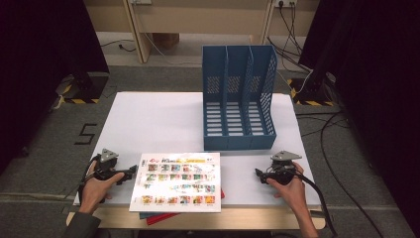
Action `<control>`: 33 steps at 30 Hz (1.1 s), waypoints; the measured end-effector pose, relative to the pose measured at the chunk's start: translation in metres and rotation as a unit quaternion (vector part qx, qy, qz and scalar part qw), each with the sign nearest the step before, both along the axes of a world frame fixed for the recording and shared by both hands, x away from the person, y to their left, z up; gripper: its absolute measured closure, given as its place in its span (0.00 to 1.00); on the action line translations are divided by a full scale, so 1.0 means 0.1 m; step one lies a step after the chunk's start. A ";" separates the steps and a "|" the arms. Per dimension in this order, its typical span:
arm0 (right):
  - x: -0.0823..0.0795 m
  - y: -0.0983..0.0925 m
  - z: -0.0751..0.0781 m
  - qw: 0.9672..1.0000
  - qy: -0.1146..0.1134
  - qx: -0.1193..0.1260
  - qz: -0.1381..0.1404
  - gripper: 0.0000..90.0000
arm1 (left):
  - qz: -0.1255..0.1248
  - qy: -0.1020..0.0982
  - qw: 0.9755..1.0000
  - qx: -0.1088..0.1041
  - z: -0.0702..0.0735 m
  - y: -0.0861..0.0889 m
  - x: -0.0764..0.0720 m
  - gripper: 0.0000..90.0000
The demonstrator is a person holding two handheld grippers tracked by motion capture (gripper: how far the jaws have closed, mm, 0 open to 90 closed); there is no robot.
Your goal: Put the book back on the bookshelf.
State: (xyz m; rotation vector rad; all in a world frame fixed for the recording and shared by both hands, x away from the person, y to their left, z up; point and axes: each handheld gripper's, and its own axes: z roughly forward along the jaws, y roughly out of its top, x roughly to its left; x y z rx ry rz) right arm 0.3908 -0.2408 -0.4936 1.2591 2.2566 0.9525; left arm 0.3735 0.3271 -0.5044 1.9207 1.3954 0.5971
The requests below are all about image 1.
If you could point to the white wall socket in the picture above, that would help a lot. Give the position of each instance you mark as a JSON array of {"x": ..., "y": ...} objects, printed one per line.
[{"x": 285, "y": 2}]

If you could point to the teal picture book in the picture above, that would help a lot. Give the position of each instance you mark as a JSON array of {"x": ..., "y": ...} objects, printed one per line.
[{"x": 150, "y": 215}]

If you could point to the white table cover sheet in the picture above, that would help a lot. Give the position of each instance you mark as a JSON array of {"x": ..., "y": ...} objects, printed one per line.
[{"x": 148, "y": 115}]

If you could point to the person's left hand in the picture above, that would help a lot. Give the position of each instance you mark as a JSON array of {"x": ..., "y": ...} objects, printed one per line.
[{"x": 94, "y": 193}]

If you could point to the blue plastic file rack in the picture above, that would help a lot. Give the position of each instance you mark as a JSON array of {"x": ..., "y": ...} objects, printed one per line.
[{"x": 237, "y": 143}]

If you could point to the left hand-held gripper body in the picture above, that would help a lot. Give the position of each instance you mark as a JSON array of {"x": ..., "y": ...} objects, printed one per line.
[{"x": 107, "y": 165}]

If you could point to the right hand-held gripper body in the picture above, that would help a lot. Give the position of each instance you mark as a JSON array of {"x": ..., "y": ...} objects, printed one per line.
[{"x": 280, "y": 172}]

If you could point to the black curtain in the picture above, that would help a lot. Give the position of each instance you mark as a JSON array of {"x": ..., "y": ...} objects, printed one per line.
[
  {"x": 379, "y": 82},
  {"x": 39, "y": 66}
]

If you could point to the beige wooden desk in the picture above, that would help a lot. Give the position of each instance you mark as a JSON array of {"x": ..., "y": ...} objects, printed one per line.
[{"x": 198, "y": 16}]

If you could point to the black stand base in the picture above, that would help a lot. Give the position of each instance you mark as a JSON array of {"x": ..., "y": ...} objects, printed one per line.
[
  {"x": 312, "y": 91},
  {"x": 87, "y": 87}
]

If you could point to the person's right hand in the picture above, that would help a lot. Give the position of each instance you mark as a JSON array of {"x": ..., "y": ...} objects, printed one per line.
[{"x": 294, "y": 191}]

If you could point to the white picture book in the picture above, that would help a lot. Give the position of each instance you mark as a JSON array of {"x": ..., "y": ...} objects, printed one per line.
[{"x": 175, "y": 181}]

